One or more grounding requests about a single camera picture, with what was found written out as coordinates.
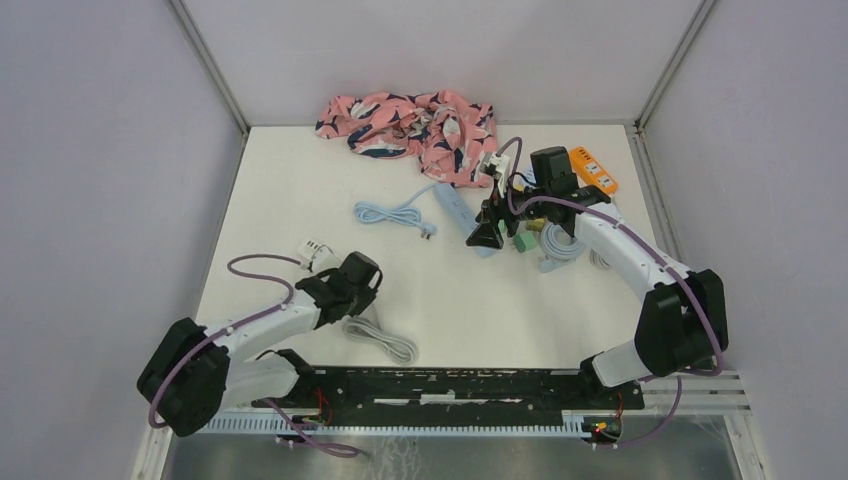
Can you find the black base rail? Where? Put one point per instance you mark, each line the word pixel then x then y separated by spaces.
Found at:
pixel 444 400

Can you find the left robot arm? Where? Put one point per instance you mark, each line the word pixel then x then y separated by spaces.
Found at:
pixel 199 370

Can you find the light blue power strip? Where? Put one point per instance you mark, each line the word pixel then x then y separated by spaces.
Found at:
pixel 457 209

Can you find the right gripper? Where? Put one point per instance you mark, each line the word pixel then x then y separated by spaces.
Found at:
pixel 487 232

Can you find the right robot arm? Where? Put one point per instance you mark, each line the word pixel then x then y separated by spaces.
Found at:
pixel 682 326

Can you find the pink patterned cloth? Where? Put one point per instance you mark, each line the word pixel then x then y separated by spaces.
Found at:
pixel 448 135

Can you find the orange power strip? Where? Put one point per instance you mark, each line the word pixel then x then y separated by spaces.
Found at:
pixel 591 172

